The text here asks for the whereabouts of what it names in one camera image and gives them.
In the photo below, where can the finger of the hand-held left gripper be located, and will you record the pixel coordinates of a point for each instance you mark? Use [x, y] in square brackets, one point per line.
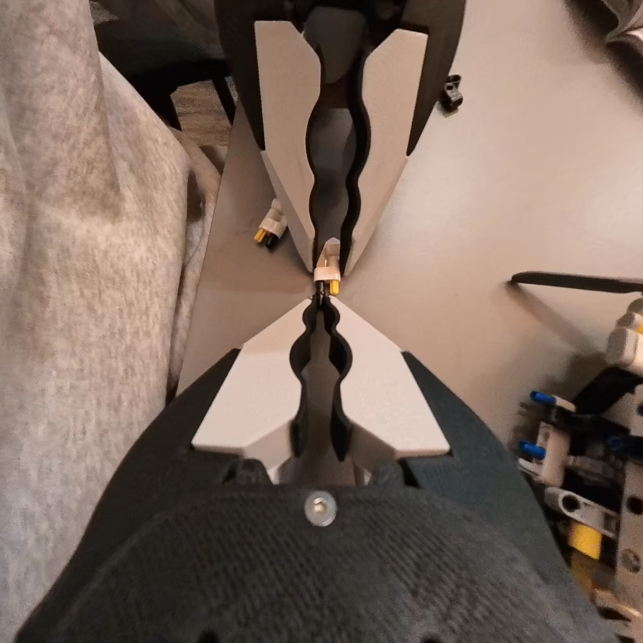
[392, 125]
[284, 125]

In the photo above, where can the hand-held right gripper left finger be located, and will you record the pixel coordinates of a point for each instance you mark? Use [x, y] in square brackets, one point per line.
[246, 397]

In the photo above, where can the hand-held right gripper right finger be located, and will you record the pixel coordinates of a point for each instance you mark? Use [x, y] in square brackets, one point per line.
[397, 402]

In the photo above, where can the black lego pin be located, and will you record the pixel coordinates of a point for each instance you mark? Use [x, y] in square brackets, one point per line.
[320, 292]

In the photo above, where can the white lego connector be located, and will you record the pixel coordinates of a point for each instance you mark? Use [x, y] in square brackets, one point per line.
[326, 274]

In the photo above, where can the lego instruction booklet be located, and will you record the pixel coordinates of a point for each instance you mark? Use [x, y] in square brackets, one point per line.
[613, 20]

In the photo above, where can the black lego connector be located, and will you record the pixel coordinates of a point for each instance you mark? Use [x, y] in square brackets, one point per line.
[454, 80]
[451, 98]

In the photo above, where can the white lego sub-assembly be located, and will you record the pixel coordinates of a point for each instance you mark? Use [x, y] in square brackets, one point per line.
[271, 228]

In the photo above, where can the lego plane model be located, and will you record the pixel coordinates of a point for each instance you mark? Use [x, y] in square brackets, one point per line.
[593, 452]

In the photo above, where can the black office chair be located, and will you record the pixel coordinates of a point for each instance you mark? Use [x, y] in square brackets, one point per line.
[166, 65]

